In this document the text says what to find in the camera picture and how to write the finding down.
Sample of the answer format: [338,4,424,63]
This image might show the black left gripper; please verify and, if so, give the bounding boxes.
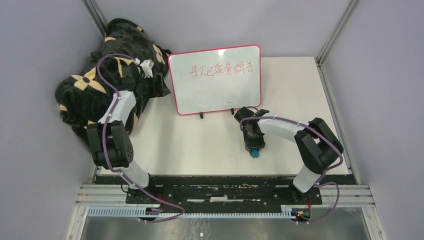
[136,73,171,99]

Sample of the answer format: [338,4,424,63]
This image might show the blue whiteboard eraser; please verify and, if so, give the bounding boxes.
[250,148,259,158]

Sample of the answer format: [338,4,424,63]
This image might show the red framed whiteboard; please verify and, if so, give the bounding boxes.
[168,44,262,116]

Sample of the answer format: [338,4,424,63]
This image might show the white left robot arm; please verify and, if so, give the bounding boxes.
[87,66,170,204]

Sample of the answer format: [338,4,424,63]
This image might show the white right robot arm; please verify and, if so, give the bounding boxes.
[234,107,344,204]

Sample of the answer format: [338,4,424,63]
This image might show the black floral blanket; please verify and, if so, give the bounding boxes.
[54,18,172,144]

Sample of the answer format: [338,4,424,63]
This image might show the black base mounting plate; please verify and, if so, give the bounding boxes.
[146,175,323,214]

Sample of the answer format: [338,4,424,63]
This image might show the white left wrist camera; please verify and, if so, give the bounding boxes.
[134,58,154,79]

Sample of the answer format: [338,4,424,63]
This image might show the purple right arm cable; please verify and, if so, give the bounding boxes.
[239,105,344,225]

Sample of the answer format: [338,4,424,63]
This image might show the grey slotted cable duct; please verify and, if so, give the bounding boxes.
[87,206,296,220]

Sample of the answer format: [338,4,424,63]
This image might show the aluminium frame rail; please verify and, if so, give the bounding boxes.
[75,184,127,206]

